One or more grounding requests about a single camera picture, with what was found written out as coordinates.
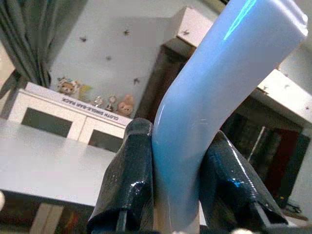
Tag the small silver trophy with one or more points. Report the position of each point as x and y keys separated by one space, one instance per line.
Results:
x=98 y=102
x=111 y=102

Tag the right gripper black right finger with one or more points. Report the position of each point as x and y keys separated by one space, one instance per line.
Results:
x=229 y=175

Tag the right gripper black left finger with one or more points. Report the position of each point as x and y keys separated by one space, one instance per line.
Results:
x=131 y=165

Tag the dark shelving unit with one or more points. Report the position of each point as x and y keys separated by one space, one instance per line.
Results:
x=275 y=151

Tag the bear plush with hat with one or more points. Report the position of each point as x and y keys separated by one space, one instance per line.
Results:
x=68 y=87

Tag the brown bunny plush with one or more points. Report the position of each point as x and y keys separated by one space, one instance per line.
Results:
x=125 y=106

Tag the grey green curtain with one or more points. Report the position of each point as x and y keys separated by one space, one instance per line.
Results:
x=29 y=36

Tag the white table with wooden leg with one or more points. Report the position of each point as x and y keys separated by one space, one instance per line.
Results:
x=48 y=158

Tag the dark brown door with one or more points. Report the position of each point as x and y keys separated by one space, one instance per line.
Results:
x=165 y=80

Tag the long white printed box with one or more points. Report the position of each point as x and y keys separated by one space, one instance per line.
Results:
x=44 y=91

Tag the white cabinet with glass doors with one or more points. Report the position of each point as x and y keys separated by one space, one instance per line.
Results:
x=80 y=122

